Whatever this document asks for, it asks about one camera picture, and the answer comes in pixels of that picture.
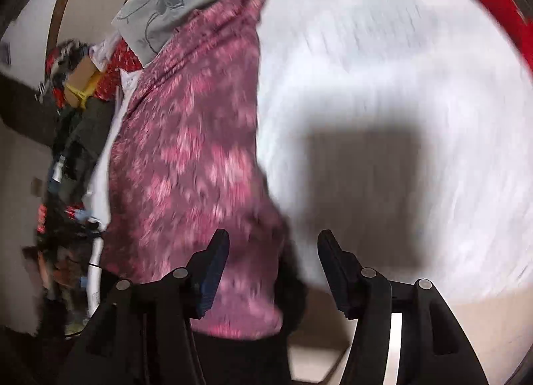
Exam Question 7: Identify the purple pink floral garment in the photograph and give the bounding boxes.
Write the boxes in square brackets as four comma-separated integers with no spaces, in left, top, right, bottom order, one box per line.
[101,0,287,340]

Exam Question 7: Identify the dark clothes pile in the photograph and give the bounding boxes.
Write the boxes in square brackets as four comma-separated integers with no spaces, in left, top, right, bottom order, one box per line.
[22,39,116,338]

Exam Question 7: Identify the white bed sheet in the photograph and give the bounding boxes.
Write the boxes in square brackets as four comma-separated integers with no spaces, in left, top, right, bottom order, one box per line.
[257,0,532,300]

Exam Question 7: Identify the red patterned quilt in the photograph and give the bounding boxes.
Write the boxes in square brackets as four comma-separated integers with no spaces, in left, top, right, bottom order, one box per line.
[93,37,143,102]

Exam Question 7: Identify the cardboard box with yellow strap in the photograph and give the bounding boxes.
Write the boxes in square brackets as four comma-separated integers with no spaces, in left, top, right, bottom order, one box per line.
[64,55,102,109]

